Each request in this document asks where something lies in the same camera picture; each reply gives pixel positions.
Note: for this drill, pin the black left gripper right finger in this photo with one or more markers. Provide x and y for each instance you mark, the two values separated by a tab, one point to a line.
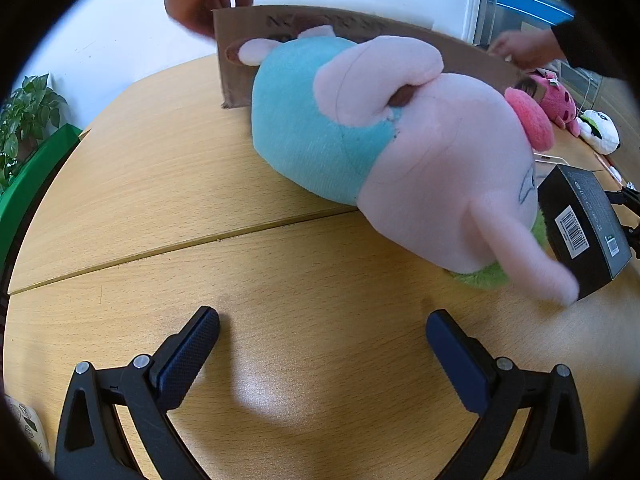
553	443

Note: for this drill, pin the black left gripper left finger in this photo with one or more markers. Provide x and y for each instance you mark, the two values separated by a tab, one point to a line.
91	443

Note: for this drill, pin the black product box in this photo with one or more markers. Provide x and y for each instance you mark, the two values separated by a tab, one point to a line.
583	229

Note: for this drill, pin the pink pig plush toy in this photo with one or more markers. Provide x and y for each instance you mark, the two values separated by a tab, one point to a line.
440	163

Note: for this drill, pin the person's right hand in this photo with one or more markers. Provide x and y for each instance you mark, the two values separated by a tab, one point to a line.
527	49

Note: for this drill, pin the white leaf-pattern item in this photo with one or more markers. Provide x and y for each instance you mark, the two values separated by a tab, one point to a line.
32	427

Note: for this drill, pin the green cabinet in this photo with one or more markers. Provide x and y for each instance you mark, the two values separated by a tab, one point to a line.
30	180

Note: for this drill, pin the white panda plush toy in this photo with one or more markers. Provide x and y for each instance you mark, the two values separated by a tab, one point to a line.
599	131

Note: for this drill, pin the green potted plant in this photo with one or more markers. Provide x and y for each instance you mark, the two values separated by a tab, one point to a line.
28	116

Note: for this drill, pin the pink strawberry plush toy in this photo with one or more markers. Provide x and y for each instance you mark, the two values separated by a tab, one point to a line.
556	101

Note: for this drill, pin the brown cardboard box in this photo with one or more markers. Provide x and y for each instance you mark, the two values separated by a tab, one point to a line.
284	23

